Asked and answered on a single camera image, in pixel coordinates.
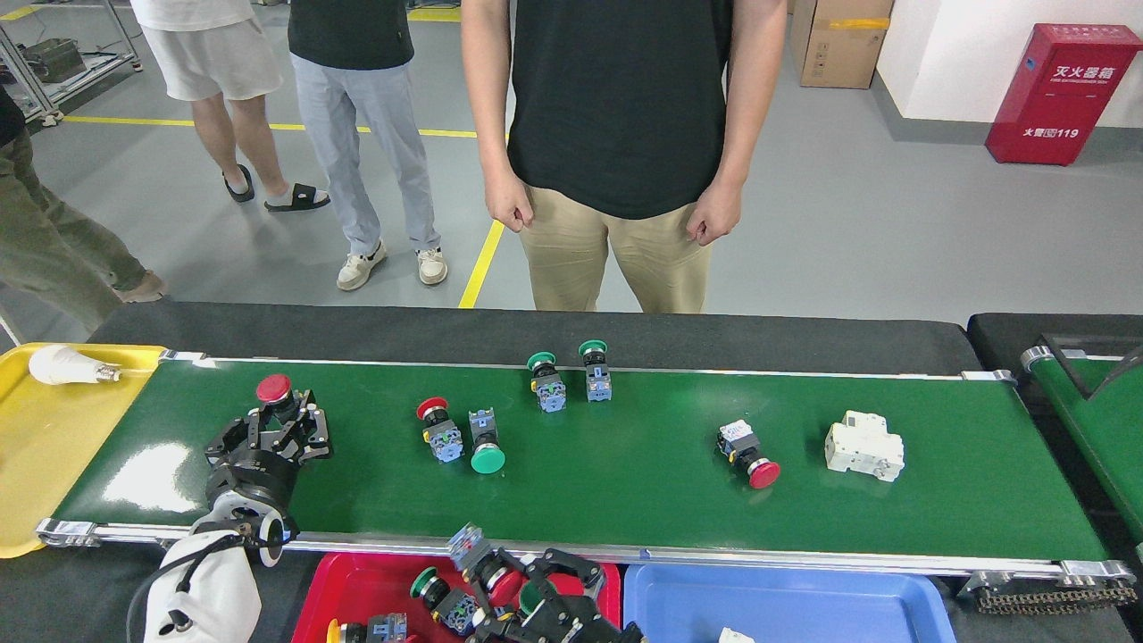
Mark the person's right forearm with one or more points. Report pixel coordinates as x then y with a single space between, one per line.
491 125

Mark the silver metal rack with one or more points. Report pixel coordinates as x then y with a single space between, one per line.
25 85

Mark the red fire extinguisher box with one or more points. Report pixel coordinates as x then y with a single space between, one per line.
1063 98

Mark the white light bulb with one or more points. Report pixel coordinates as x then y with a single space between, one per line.
58 364

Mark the long green conveyor belt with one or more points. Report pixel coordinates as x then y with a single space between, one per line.
625 500

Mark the grey equipment case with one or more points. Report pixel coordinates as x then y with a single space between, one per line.
55 61

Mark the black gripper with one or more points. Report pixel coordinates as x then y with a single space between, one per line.
254 478
589 625

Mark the short green conveyor belt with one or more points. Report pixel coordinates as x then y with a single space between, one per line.
1098 446

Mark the white circuit breaker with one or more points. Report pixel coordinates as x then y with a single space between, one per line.
734 637
862 451

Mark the yellow plastic tray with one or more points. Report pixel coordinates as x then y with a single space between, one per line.
54 446

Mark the red plastic bin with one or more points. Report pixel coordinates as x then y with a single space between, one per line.
357 589

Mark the blue plastic bin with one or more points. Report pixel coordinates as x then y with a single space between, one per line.
804 607

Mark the person's left forearm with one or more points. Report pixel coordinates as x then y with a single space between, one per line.
750 125

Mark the person's right hand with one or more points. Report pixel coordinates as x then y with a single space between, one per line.
509 201

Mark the person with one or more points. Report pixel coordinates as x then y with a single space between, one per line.
210 54
357 107
616 107
45 241

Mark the black conveyor guide frame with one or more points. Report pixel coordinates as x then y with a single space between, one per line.
1058 343

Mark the person's left hand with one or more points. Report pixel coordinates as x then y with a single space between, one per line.
716 214

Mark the brown cardboard box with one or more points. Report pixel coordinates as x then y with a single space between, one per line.
839 54

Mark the red push button switch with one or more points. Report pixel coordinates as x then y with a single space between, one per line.
432 407
273 388
764 474
507 589

